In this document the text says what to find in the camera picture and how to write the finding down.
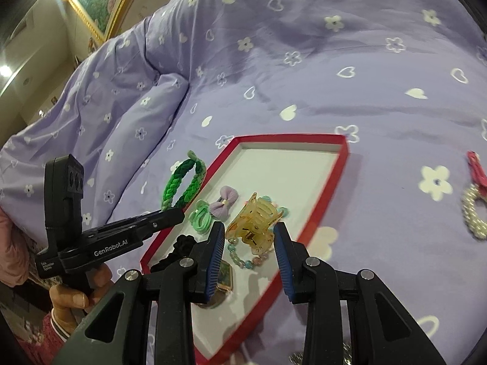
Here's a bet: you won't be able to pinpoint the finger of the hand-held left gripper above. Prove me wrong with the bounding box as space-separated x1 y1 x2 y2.
110 208 186 238

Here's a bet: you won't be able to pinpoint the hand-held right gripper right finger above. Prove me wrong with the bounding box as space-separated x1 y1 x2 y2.
273 222 447 365

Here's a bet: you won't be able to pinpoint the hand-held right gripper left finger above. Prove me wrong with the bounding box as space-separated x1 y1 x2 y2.
51 221 226 365

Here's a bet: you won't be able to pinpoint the metal band wristwatch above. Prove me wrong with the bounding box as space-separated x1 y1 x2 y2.
198 260 234 308

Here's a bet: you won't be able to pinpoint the pastel bead bracelet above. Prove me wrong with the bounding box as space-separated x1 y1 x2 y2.
227 196 290 270

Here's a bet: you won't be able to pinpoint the black scrunchie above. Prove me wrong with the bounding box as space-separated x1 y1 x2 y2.
150 235 198 274

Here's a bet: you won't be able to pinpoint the green braided bracelet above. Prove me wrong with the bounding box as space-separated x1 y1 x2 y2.
162 151 207 211

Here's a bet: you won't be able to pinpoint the green hair ties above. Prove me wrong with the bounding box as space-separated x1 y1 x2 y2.
189 199 217 233

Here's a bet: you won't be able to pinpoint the yellow claw hair clip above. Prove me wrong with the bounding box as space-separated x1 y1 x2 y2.
225 193 284 255

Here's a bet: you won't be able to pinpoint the purple bow hair clip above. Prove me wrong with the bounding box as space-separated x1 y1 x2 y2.
209 186 238 220

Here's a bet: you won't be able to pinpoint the red tray box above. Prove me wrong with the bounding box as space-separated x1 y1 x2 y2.
140 134 350 363

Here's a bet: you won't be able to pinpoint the person's left forearm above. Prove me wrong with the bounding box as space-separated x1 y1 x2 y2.
15 310 82 365

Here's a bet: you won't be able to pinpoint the person's left hand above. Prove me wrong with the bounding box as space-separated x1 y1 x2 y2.
49 264 113 318

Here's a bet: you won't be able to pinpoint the pink padded clothing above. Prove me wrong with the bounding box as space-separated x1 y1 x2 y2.
0 209 33 287

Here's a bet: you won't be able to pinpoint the purple flower print duvet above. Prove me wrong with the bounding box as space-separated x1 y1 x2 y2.
0 0 487 365

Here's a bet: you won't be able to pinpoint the pink hair clip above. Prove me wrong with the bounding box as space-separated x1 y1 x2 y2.
466 151 487 188

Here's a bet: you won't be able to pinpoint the silver chain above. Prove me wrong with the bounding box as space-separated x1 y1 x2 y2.
288 342 352 365

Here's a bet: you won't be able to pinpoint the pearl bracelet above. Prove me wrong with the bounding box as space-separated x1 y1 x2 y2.
461 184 487 240

